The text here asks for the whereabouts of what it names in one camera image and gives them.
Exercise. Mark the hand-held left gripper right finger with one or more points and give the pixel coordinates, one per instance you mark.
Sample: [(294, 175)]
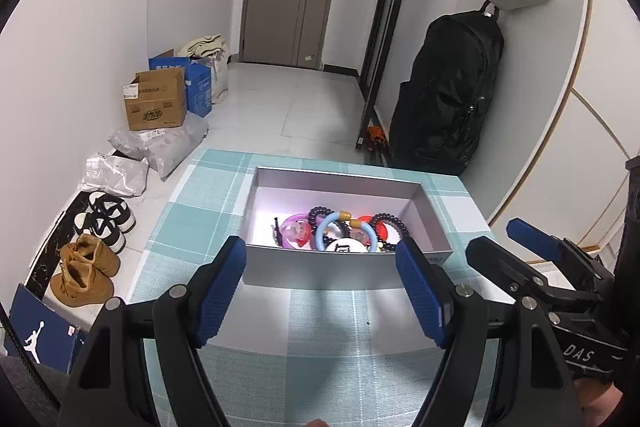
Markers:
[(420, 292)]

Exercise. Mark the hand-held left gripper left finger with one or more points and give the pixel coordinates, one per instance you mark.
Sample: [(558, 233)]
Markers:
[(220, 292)]

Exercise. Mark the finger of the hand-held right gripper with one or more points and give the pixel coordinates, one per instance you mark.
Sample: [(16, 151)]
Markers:
[(505, 262), (532, 234)]

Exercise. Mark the silver rectangular box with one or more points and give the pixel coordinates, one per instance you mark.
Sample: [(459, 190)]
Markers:
[(325, 272)]

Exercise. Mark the person's right hand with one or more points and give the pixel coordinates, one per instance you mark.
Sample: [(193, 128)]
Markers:
[(597, 404)]

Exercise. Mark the teal checkered tablecloth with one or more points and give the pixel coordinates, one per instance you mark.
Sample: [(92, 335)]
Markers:
[(210, 187)]

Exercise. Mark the blue bangle with amber beads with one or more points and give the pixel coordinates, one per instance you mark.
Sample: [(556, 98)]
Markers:
[(320, 232)]

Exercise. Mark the tan suede boot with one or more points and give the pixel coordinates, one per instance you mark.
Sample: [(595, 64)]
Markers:
[(95, 254), (80, 284)]

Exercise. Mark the black and white sneaker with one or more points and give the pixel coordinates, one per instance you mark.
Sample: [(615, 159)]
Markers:
[(97, 229), (112, 209)]

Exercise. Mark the large grey plastic package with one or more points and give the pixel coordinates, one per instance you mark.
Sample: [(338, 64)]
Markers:
[(175, 147)]

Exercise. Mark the white crinkled plastic package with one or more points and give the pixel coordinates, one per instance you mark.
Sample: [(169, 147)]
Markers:
[(112, 174)]

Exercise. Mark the small orange tool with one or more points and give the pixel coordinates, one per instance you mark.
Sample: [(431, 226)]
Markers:
[(376, 136)]

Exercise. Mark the black backpack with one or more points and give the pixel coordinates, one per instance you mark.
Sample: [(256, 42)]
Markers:
[(445, 97)]

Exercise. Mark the black marbled board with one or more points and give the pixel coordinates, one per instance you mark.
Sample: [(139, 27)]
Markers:
[(45, 267)]

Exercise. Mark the small grey plastic package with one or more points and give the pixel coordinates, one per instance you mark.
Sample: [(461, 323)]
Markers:
[(127, 139)]

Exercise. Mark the blue shoe box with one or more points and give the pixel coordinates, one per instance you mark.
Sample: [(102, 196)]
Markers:
[(35, 327)]

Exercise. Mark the brown cardboard box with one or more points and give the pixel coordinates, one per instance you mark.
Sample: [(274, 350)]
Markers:
[(155, 107)]

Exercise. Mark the blue cardboard box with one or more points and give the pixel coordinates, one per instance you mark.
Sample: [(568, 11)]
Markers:
[(200, 92)]

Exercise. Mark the beige cloth bag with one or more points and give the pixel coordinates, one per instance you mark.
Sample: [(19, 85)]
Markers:
[(205, 44)]

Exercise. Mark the black metal frame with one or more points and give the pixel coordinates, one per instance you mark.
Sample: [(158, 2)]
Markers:
[(390, 7)]

